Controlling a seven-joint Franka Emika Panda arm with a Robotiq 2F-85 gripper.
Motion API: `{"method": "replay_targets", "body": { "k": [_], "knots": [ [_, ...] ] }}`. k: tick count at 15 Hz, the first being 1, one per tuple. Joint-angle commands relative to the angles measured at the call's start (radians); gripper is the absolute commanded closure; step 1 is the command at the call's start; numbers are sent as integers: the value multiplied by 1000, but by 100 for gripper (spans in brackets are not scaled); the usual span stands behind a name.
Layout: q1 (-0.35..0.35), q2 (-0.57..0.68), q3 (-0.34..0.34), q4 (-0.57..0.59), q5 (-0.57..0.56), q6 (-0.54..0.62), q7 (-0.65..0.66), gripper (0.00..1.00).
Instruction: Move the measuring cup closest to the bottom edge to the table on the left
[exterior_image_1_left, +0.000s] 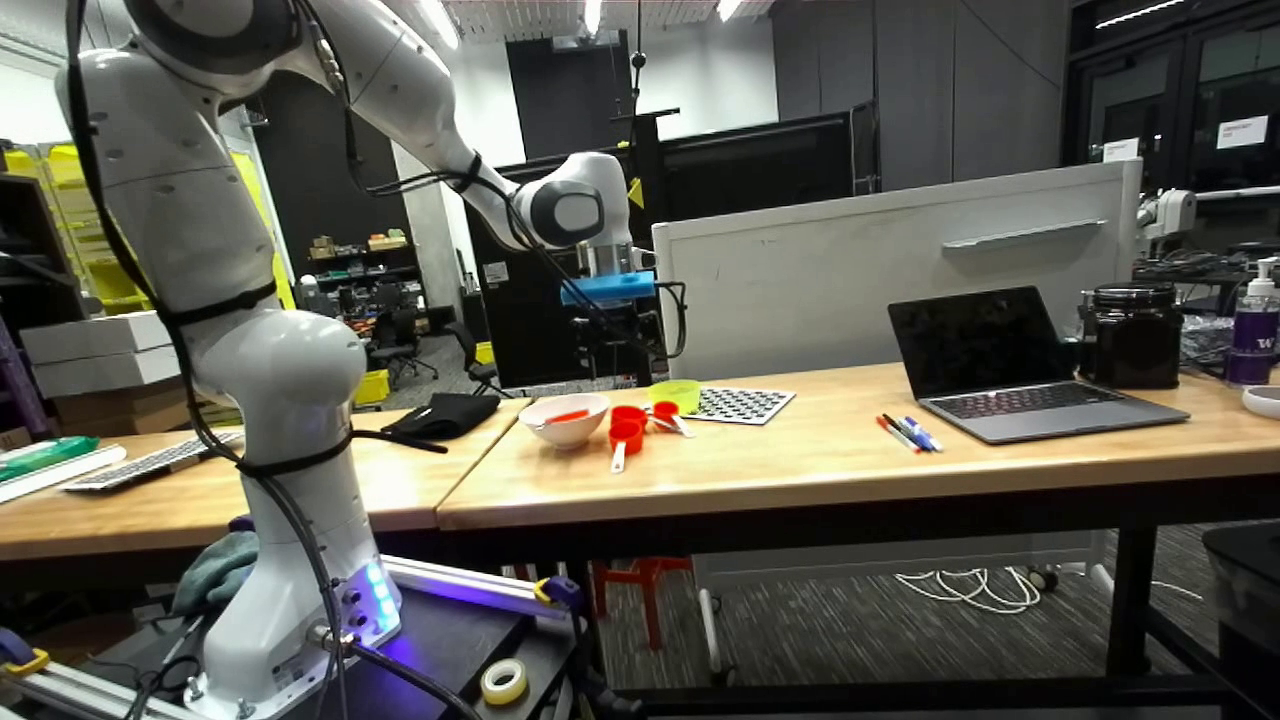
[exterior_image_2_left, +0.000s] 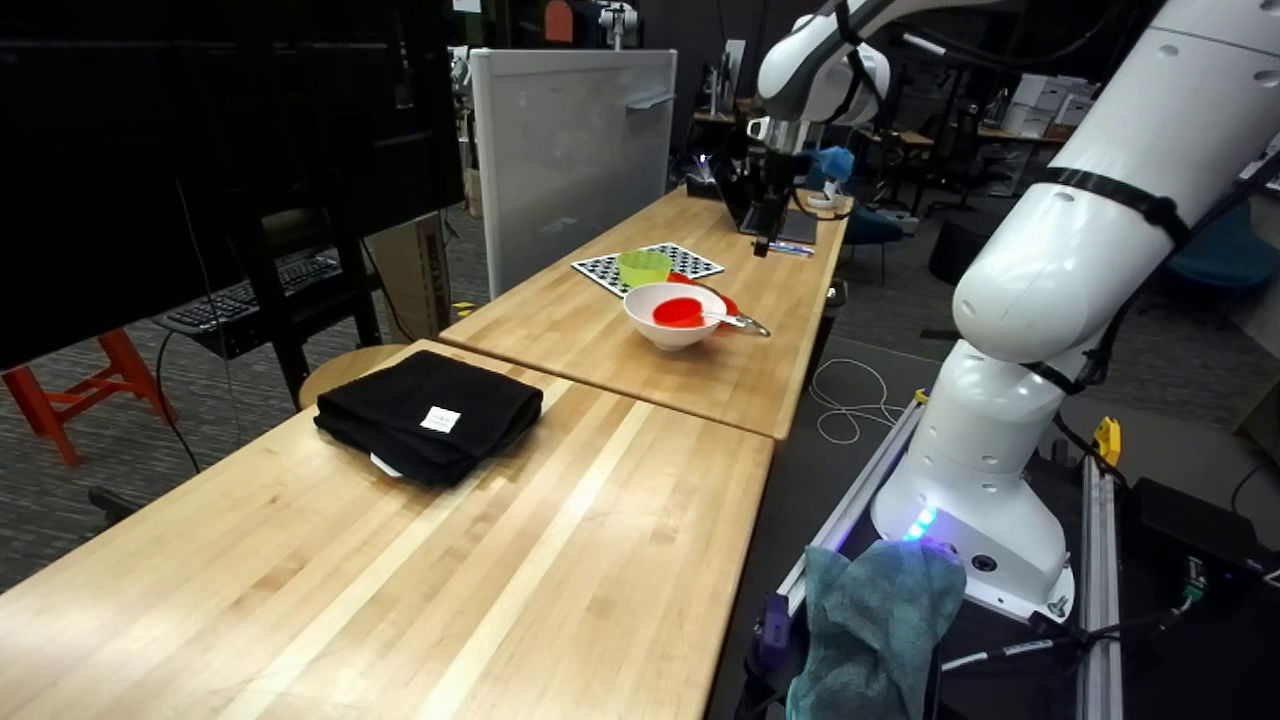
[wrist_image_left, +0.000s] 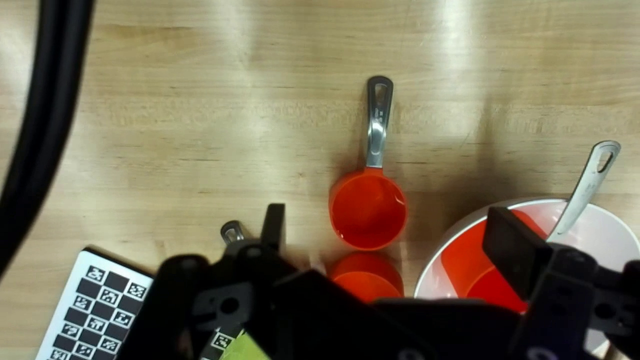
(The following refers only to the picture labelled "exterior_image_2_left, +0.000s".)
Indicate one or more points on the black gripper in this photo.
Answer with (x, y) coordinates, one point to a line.
(772, 161)

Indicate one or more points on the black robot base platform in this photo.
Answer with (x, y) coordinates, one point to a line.
(1145, 584)

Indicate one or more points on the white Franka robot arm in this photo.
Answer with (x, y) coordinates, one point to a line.
(1064, 267)

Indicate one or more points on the green measuring cup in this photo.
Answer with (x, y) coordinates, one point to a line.
(647, 270)

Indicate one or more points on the open grey laptop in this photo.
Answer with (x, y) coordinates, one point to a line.
(785, 223)

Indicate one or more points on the blue pen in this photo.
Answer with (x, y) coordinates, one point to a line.
(795, 250)

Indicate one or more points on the red plastic scoop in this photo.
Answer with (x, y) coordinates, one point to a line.
(676, 315)

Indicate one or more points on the white bowl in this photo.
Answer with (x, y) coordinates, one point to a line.
(673, 320)

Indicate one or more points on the white partition panel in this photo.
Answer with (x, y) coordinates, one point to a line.
(568, 161)

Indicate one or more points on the folded black cloth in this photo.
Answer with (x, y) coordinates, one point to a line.
(430, 417)

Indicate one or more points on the yellow clamp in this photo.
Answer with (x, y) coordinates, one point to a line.
(1107, 443)

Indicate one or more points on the round wooden stool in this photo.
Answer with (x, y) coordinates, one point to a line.
(349, 373)

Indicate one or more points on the teal rag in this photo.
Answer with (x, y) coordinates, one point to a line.
(875, 628)

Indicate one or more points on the red metal stool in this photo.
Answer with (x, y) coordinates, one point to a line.
(80, 391)

